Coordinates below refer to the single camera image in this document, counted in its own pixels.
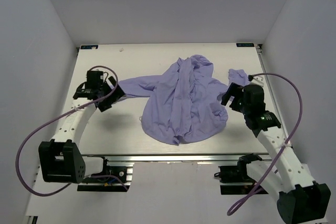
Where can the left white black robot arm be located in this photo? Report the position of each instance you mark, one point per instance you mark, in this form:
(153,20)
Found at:
(60,158)

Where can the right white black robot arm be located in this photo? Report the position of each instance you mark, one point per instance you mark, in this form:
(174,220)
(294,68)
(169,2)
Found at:
(299,198)

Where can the blue table label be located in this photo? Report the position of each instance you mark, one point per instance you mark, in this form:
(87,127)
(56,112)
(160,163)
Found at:
(89,47)
(244,44)

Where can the lavender purple jacket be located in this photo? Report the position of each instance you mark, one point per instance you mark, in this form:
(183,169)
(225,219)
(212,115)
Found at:
(184,103)

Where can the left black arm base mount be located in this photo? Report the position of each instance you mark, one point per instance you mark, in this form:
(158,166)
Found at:
(112,176)

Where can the left blue table label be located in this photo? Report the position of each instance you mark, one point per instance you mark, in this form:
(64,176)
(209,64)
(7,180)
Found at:
(89,47)

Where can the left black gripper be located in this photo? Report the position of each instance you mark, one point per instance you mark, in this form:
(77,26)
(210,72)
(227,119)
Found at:
(116,95)

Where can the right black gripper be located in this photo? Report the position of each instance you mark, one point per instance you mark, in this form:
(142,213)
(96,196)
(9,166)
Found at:
(235,91)

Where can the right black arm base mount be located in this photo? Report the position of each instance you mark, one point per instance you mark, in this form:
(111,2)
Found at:
(234,179)

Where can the right blue table label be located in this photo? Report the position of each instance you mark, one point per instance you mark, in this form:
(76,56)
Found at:
(244,44)

